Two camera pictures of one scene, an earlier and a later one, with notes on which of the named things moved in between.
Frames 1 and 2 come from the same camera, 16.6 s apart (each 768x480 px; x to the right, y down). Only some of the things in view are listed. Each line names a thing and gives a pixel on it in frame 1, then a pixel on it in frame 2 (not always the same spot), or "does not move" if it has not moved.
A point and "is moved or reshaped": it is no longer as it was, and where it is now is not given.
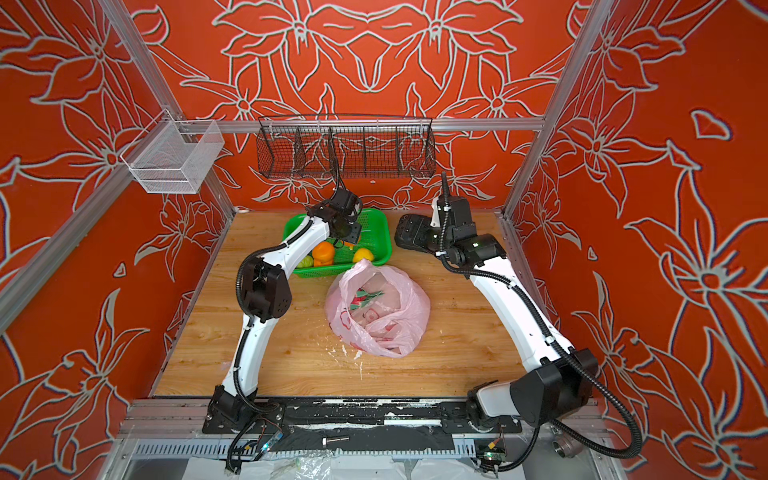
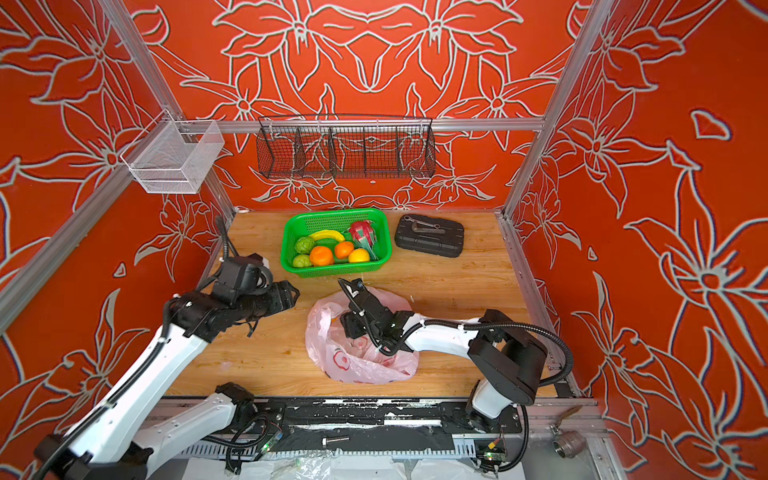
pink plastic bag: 377,308 is moved or reshaped
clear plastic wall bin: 173,156 does not move
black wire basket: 344,146 does not move
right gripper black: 438,253 -> 347,324
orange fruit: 323,254 does not move
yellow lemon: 363,253 does not move
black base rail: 361,424 does not move
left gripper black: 352,237 -> 285,297
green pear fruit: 306,262 does not move
